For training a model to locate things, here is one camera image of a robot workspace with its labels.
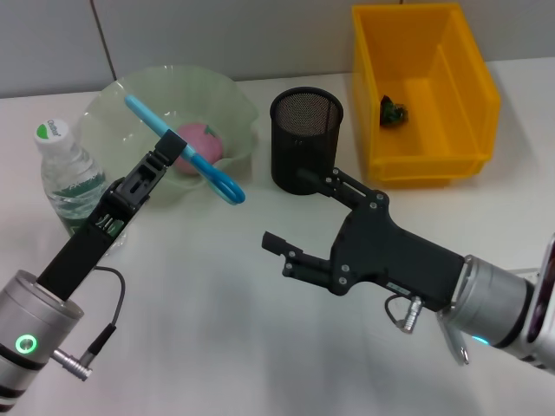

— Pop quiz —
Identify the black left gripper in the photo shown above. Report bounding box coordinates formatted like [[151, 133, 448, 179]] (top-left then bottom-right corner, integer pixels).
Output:
[[36, 131, 188, 302]]

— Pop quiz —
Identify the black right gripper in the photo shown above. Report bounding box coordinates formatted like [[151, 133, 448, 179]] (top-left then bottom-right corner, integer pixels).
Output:
[[261, 166, 466, 314]]

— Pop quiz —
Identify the pink toy peach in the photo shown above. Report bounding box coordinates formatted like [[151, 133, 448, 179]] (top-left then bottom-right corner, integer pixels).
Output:
[[173, 122, 225, 176]]

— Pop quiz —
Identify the clear green-label water bottle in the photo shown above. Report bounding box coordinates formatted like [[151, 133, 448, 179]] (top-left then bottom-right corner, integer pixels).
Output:
[[33, 119, 127, 257]]

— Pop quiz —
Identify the green plastic wrapper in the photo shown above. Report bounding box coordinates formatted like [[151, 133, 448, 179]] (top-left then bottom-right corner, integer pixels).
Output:
[[379, 94, 411, 128]]

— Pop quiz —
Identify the black mesh pen holder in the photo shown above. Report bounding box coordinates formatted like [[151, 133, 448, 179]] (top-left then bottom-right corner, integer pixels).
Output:
[[269, 87, 344, 196]]

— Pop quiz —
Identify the pale green wavy glass bowl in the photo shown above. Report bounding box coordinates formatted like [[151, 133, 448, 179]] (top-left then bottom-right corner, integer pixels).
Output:
[[79, 63, 260, 205]]

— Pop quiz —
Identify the yellow plastic bin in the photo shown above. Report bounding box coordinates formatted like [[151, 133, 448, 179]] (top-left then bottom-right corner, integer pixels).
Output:
[[350, 3, 502, 188]]

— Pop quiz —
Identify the left gripper cable with plug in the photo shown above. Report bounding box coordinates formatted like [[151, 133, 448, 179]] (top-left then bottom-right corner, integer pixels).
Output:
[[52, 266, 127, 383]]

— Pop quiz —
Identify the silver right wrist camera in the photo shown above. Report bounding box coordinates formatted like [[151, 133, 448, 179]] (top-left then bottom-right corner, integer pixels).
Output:
[[527, 232, 555, 348]]

